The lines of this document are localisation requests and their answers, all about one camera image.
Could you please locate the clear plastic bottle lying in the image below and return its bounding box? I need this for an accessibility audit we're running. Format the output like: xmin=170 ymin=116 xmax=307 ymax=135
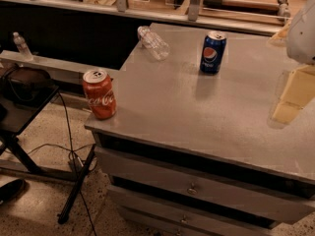
xmin=137 ymin=26 xmax=170 ymax=61

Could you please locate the black folding side table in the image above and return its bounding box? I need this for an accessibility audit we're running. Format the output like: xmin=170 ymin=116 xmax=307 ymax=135
xmin=0 ymin=82 xmax=96 ymax=225

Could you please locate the red coca-cola can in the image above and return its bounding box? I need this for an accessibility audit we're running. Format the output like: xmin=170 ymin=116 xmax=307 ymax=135
xmin=83 ymin=70 xmax=116 ymax=120

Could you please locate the dark brown bag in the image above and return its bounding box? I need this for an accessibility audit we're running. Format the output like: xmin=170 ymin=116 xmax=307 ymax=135
xmin=0 ymin=65 xmax=54 ymax=106

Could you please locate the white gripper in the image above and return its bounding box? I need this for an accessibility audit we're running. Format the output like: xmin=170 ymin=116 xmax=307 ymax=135
xmin=268 ymin=0 xmax=315 ymax=125

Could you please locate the grey low shelf ledge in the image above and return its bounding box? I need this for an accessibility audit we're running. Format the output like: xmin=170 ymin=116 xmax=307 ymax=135
xmin=0 ymin=50 xmax=118 ymax=84

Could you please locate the cabinet drawer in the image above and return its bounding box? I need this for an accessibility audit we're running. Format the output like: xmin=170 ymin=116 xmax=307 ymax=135
xmin=94 ymin=147 xmax=315 ymax=224
xmin=107 ymin=184 xmax=277 ymax=236

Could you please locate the middle cabinet drawer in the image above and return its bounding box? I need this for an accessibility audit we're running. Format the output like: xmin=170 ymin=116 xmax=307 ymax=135
xmin=107 ymin=184 xmax=277 ymax=236

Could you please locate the blue pepsi can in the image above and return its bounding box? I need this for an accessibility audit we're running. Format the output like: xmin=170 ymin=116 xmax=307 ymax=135
xmin=200 ymin=30 xmax=227 ymax=75

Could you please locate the black shoe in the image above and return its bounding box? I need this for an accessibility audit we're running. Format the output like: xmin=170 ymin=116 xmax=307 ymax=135
xmin=0 ymin=179 xmax=26 ymax=205

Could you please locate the grey drawer cabinet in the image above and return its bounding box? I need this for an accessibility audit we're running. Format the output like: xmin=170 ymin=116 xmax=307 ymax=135
xmin=86 ymin=25 xmax=315 ymax=235

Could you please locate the long back counter rail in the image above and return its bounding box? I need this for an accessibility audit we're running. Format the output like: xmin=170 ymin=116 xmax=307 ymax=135
xmin=0 ymin=0 xmax=281 ymax=36

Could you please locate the small upright water bottle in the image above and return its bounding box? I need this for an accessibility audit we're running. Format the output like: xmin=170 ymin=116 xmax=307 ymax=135
xmin=13 ymin=31 xmax=33 ymax=61

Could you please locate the black cable on floor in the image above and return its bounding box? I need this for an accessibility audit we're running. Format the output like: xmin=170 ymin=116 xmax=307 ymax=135
xmin=0 ymin=91 xmax=98 ymax=236

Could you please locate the top cabinet drawer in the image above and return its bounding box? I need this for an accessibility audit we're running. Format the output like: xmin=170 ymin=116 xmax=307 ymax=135
xmin=94 ymin=147 xmax=315 ymax=224

